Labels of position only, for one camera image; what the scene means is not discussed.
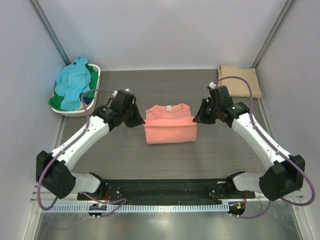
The salmon pink t shirt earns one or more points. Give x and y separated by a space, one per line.
169 124

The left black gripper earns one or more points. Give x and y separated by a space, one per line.
138 120

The white slotted cable duct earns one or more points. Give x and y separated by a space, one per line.
89 207

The folded beige t shirt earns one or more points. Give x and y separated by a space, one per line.
237 87

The white plastic laundry basket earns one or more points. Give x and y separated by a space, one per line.
90 107

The left aluminium frame post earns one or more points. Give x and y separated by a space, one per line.
49 30

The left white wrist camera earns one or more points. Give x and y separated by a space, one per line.
126 90

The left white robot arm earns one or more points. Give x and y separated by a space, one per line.
54 169

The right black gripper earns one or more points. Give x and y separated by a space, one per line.
201 117

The right aluminium frame post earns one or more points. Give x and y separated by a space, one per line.
279 21

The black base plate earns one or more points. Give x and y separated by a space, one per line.
169 192

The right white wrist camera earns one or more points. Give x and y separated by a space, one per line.
212 85

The light blue t shirt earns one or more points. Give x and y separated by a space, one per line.
73 80

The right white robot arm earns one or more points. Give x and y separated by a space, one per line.
283 171

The aluminium frame post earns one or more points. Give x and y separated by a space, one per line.
49 30
279 21

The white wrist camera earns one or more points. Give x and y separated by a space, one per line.
212 85
126 90

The green t shirt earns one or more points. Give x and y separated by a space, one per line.
57 100

